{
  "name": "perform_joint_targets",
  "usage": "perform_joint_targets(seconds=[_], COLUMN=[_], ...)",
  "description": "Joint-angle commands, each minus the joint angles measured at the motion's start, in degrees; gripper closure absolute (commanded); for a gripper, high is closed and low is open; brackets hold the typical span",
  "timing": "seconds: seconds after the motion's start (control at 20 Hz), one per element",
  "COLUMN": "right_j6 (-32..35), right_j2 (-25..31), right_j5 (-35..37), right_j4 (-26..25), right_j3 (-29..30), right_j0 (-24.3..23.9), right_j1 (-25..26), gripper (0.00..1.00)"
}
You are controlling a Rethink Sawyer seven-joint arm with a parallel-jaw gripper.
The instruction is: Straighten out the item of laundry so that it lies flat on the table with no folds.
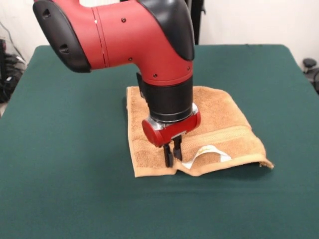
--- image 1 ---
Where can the tan terry towel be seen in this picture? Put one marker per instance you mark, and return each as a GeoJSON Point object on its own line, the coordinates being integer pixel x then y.
{"type": "Point", "coordinates": [224, 119]}

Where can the black office chair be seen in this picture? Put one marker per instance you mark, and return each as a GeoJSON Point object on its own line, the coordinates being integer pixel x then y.
{"type": "Point", "coordinates": [309, 62]}

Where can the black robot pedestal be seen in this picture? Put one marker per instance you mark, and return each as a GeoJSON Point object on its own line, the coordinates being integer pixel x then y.
{"type": "Point", "coordinates": [199, 25]}

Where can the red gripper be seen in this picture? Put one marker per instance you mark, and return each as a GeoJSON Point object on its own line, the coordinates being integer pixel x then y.
{"type": "Point", "coordinates": [174, 130]}

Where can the dark green table cloth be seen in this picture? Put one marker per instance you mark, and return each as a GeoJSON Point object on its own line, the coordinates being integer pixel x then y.
{"type": "Point", "coordinates": [74, 161]}

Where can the black electronics box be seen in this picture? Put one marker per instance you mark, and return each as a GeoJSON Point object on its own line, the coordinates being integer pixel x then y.
{"type": "Point", "coordinates": [2, 59]}

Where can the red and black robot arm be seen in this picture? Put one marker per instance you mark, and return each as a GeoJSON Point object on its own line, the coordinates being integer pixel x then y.
{"type": "Point", "coordinates": [129, 32]}

